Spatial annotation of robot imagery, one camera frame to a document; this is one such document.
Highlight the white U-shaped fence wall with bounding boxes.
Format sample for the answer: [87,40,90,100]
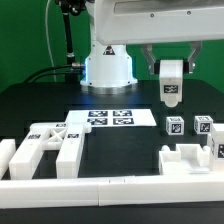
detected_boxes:
[0,139,224,209]

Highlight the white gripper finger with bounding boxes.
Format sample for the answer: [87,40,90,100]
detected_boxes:
[183,41,202,74]
[142,44,160,74]

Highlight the white tagged cube left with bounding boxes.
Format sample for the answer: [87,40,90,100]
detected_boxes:
[166,116,184,135]

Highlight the white chair seat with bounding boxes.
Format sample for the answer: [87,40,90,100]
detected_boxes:
[158,144,210,175]

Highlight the white tagged cube right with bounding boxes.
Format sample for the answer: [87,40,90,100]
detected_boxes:
[194,115,213,134]

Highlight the white cable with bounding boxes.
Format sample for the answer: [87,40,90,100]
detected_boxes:
[44,0,58,83]

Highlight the black cables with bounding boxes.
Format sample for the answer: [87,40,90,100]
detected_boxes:
[22,61,86,84]

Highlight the white chair back frame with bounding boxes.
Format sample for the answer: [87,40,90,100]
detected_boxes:
[9,122,92,180]

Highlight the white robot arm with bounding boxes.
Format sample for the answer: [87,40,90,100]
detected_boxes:
[81,0,224,91]

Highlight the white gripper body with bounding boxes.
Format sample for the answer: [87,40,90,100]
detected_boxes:
[94,0,224,45]

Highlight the white tagged cube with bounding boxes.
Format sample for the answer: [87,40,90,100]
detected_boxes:
[166,116,184,135]
[194,115,213,134]

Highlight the white tagged base sheet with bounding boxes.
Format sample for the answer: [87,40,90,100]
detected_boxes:
[66,109,156,127]

